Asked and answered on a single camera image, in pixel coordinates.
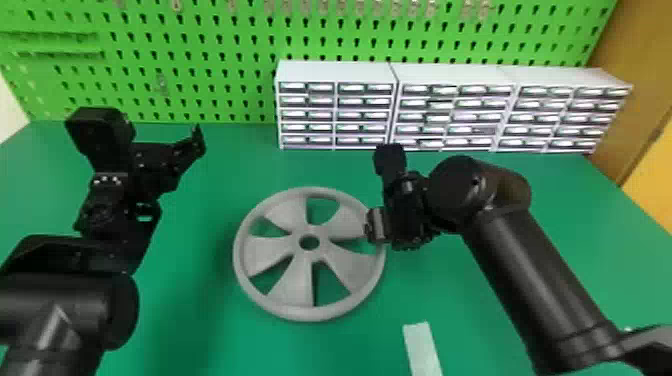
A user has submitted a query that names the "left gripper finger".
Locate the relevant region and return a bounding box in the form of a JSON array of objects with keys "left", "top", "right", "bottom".
[{"left": 172, "top": 123, "right": 208, "bottom": 170}]

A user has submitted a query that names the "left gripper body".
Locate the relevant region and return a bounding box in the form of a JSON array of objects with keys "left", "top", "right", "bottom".
[{"left": 123, "top": 140, "right": 183, "bottom": 203}]

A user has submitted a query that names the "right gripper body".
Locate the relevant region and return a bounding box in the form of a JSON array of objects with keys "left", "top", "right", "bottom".
[{"left": 382, "top": 172, "right": 433, "bottom": 252}]

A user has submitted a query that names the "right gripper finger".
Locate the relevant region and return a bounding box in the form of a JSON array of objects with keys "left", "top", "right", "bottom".
[{"left": 363, "top": 205, "right": 391, "bottom": 246}]

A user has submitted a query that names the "grey wheel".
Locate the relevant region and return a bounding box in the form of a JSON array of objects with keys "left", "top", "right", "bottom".
[{"left": 231, "top": 185, "right": 388, "bottom": 323}]

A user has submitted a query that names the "white drawer cabinet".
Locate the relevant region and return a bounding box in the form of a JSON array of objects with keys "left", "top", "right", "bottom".
[
  {"left": 273, "top": 58, "right": 399, "bottom": 152},
  {"left": 495, "top": 64, "right": 634, "bottom": 156},
  {"left": 390, "top": 62, "right": 519, "bottom": 154}
]

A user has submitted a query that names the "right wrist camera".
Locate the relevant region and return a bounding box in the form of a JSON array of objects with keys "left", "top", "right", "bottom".
[{"left": 372, "top": 142, "right": 409, "bottom": 183}]

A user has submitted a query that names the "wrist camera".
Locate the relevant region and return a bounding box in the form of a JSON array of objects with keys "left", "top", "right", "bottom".
[
  {"left": 63, "top": 106, "right": 137, "bottom": 173},
  {"left": 372, "top": 142, "right": 409, "bottom": 183}
]

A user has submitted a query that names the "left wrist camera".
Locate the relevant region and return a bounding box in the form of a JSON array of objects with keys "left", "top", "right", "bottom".
[{"left": 63, "top": 106, "right": 137, "bottom": 173}]

